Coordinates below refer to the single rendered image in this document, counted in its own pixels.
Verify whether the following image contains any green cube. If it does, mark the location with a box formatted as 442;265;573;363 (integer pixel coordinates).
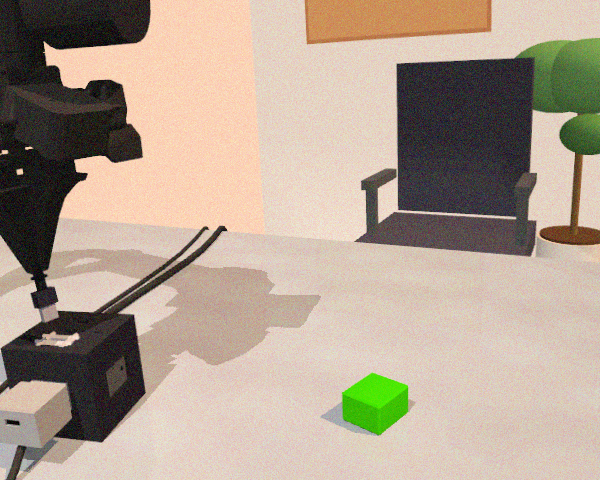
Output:
342;373;408;435

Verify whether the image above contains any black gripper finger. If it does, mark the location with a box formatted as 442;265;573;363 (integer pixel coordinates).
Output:
0;184;38;274
17;172;88;271

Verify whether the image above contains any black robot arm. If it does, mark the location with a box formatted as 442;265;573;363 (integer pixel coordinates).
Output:
0;0;151;161

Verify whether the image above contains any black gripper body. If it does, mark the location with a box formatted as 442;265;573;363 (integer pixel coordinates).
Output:
0;52;143;189

